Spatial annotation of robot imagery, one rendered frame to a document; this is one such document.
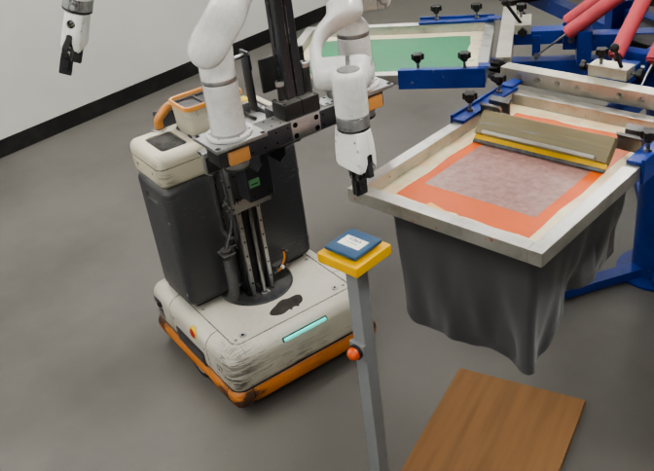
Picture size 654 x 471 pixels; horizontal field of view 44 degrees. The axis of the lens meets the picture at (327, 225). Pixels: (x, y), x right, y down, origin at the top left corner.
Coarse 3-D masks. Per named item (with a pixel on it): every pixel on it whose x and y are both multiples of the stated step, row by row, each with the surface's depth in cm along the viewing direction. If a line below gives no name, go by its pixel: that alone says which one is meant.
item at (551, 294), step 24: (600, 216) 214; (576, 240) 207; (600, 240) 219; (552, 264) 200; (576, 264) 214; (600, 264) 227; (552, 288) 204; (576, 288) 221; (552, 312) 211; (552, 336) 216
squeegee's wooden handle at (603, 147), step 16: (496, 112) 234; (480, 128) 235; (496, 128) 232; (512, 128) 229; (528, 128) 226; (544, 128) 224; (560, 128) 221; (560, 144) 220; (576, 144) 217; (592, 144) 214; (608, 144) 212; (608, 160) 212
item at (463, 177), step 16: (480, 144) 235; (448, 160) 229; (464, 160) 228; (480, 160) 227; (496, 160) 226; (512, 160) 225; (528, 160) 224; (432, 176) 222; (448, 176) 221; (464, 176) 220; (480, 176) 219; (496, 176) 218; (400, 192) 216; (416, 192) 215; (432, 192) 214; (448, 192) 213; (464, 192) 212; (480, 192) 211; (448, 208) 206; (464, 208) 205
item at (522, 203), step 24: (528, 168) 219; (552, 168) 218; (576, 168) 216; (504, 192) 210; (528, 192) 208; (552, 192) 207; (576, 192) 206; (480, 216) 201; (504, 216) 200; (528, 216) 198; (552, 216) 197
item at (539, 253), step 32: (512, 96) 256; (544, 96) 251; (448, 128) 239; (416, 160) 228; (352, 192) 214; (384, 192) 210; (608, 192) 197; (448, 224) 194; (480, 224) 191; (576, 224) 187; (512, 256) 184; (544, 256) 179
